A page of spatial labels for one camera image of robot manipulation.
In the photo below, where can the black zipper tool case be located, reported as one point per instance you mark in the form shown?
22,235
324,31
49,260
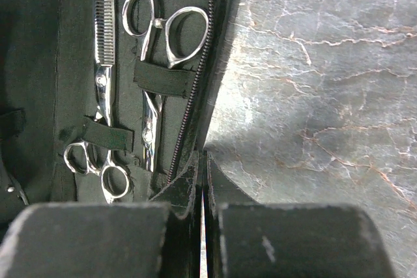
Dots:
47,85

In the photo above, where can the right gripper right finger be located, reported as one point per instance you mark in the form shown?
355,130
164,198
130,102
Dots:
247,239

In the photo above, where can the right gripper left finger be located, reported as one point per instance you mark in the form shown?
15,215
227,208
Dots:
159,238

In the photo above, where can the black hair clip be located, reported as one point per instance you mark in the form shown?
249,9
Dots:
14,187

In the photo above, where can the silver thinning scissors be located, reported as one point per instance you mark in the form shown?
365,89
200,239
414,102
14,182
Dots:
79,156

